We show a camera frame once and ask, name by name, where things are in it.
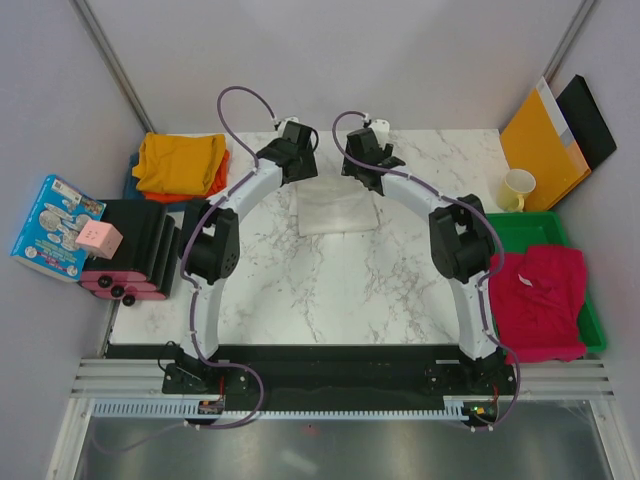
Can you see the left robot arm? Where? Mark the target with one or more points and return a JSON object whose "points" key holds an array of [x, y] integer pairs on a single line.
{"points": [[211, 237]]}

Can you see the black flat box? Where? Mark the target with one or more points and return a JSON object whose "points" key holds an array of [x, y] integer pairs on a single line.
{"points": [[586, 122]]}

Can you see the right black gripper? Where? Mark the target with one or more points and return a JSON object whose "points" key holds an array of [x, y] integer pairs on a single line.
{"points": [[349, 166]]}

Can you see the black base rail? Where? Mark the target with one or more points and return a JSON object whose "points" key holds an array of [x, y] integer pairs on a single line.
{"points": [[325, 377]]}

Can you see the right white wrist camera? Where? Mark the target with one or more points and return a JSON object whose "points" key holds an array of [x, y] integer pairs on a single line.
{"points": [[381, 127]]}

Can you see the green plastic tray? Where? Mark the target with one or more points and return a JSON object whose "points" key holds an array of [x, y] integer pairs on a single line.
{"points": [[519, 231]]}

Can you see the orange envelope folder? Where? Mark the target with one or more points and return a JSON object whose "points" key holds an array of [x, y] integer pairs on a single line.
{"points": [[538, 140]]}

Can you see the yellow mug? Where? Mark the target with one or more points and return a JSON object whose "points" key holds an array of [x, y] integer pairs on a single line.
{"points": [[515, 188]]}

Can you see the pink cube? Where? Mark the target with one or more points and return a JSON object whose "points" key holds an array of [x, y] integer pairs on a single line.
{"points": [[99, 239]]}

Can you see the mustard yellow folded shirt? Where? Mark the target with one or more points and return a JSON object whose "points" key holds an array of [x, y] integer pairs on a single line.
{"points": [[173, 164]]}

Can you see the orange folded shirt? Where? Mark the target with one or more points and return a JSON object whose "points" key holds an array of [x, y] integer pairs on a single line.
{"points": [[218, 184]]}

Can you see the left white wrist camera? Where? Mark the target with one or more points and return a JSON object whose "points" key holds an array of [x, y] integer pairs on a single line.
{"points": [[281, 123]]}

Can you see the black and pink case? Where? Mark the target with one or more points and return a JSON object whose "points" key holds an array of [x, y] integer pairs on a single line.
{"points": [[144, 264]]}

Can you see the blue printed box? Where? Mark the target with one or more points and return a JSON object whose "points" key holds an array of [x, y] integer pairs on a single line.
{"points": [[47, 241]]}

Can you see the white t shirt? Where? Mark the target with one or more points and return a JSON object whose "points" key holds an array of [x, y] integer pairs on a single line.
{"points": [[333, 205]]}

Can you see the magenta t shirt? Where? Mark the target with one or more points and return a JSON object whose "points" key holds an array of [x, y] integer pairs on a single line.
{"points": [[536, 299]]}

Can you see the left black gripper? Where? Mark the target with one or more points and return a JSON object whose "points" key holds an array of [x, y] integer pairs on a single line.
{"points": [[310, 168]]}

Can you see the blue folded shirt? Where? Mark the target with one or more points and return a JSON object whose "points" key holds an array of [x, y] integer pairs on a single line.
{"points": [[130, 191]]}

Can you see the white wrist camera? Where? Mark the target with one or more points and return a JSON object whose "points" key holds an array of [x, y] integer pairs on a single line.
{"points": [[281, 123], [381, 127]]}

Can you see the white cable duct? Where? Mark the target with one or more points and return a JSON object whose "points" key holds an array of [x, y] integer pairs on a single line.
{"points": [[198, 410]]}

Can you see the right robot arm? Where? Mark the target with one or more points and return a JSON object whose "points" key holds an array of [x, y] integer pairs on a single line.
{"points": [[461, 240]]}

